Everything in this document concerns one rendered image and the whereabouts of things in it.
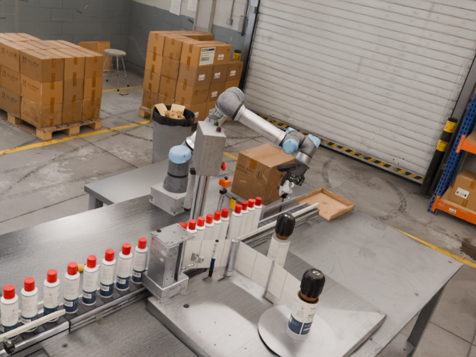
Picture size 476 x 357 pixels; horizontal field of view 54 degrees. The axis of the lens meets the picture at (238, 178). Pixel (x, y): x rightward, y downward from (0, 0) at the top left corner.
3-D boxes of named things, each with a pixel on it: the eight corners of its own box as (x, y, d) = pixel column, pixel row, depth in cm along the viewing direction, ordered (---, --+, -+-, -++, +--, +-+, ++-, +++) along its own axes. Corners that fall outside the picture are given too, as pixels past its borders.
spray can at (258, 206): (251, 236, 240) (259, 201, 232) (244, 231, 243) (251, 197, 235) (258, 233, 244) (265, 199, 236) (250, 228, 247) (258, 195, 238)
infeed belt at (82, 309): (67, 328, 167) (67, 320, 165) (55, 315, 171) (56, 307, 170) (316, 214, 285) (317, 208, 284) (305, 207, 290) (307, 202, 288)
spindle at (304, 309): (299, 343, 175) (319, 283, 163) (281, 329, 180) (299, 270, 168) (312, 333, 181) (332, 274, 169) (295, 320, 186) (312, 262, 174)
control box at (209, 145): (196, 176, 198) (203, 134, 190) (191, 159, 213) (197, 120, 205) (219, 177, 201) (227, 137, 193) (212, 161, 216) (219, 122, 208)
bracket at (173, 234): (168, 248, 172) (168, 246, 172) (150, 234, 178) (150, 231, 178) (195, 237, 182) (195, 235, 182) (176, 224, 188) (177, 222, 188)
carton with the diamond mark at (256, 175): (261, 207, 277) (270, 167, 265) (230, 191, 289) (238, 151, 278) (287, 195, 299) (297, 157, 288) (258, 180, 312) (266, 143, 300)
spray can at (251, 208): (243, 238, 237) (251, 203, 228) (236, 233, 240) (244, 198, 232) (251, 236, 240) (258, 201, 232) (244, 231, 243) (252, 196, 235)
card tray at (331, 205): (329, 221, 282) (331, 215, 281) (295, 202, 297) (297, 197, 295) (353, 209, 304) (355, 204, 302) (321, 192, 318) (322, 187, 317)
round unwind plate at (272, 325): (305, 380, 161) (307, 377, 161) (241, 327, 178) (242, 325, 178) (349, 340, 183) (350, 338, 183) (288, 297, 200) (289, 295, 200)
